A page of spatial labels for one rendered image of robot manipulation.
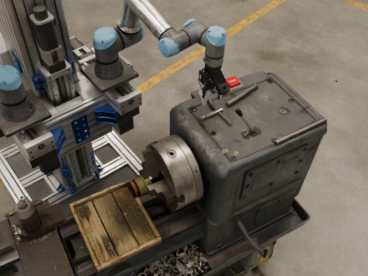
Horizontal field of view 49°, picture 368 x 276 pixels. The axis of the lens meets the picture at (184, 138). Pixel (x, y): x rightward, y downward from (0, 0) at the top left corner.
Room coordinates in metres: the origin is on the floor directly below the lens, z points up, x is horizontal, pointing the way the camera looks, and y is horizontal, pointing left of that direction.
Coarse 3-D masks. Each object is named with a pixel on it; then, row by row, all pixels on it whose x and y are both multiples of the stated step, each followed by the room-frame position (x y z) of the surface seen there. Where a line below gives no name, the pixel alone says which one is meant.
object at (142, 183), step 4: (140, 176) 1.03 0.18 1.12; (136, 180) 1.01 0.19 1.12; (140, 180) 1.01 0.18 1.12; (144, 180) 1.00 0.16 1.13; (148, 180) 1.02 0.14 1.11; (128, 184) 1.00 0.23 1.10; (132, 184) 0.99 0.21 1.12; (136, 184) 0.99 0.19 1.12; (140, 184) 0.99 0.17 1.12; (144, 184) 0.99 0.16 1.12; (148, 184) 1.00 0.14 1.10; (128, 188) 1.00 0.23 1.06; (132, 188) 0.97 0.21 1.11; (136, 188) 0.97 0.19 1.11; (140, 188) 0.97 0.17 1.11; (144, 188) 0.98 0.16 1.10; (132, 192) 0.99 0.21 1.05; (136, 192) 0.96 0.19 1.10; (140, 192) 0.96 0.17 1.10; (144, 192) 0.97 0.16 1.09; (148, 192) 0.97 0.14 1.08; (132, 196) 0.97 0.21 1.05; (136, 196) 0.95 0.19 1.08; (140, 196) 0.96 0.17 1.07
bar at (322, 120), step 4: (320, 120) 1.25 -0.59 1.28; (324, 120) 1.26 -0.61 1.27; (312, 124) 1.23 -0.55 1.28; (316, 124) 1.23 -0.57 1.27; (304, 128) 1.20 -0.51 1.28; (308, 128) 1.21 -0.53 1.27; (312, 128) 1.22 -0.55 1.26; (292, 132) 1.18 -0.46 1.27; (296, 132) 1.18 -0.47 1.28; (300, 132) 1.18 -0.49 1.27; (284, 136) 1.15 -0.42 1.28; (288, 136) 1.15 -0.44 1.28; (292, 136) 1.16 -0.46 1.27; (276, 140) 1.13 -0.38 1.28; (280, 140) 1.13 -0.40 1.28; (284, 140) 1.13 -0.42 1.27; (276, 144) 1.12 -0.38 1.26
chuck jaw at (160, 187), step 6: (162, 180) 1.02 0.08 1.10; (150, 186) 0.99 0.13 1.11; (156, 186) 0.99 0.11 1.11; (162, 186) 0.99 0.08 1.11; (168, 186) 0.99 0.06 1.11; (150, 192) 0.96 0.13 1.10; (156, 192) 0.96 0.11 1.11; (162, 192) 0.96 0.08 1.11; (168, 192) 0.95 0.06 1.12; (168, 198) 0.93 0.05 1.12; (174, 198) 0.94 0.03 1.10; (180, 198) 0.94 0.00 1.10
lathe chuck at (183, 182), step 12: (156, 144) 1.13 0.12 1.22; (168, 144) 1.12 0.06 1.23; (156, 156) 1.09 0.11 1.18; (168, 156) 1.05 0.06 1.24; (180, 156) 1.06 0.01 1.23; (168, 168) 1.00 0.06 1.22; (180, 168) 1.01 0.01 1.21; (168, 180) 1.00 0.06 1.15; (180, 180) 0.97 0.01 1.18; (192, 180) 0.98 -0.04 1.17; (180, 192) 0.94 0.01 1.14; (192, 192) 0.96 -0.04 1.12; (168, 204) 1.00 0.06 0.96; (180, 204) 0.93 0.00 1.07
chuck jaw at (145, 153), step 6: (150, 150) 1.11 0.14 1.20; (144, 156) 1.10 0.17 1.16; (150, 156) 1.09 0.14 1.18; (144, 162) 1.08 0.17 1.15; (150, 162) 1.08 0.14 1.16; (156, 162) 1.08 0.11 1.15; (144, 168) 1.06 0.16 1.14; (150, 168) 1.06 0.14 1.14; (156, 168) 1.07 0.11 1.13; (144, 174) 1.03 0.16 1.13; (150, 174) 1.04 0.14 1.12
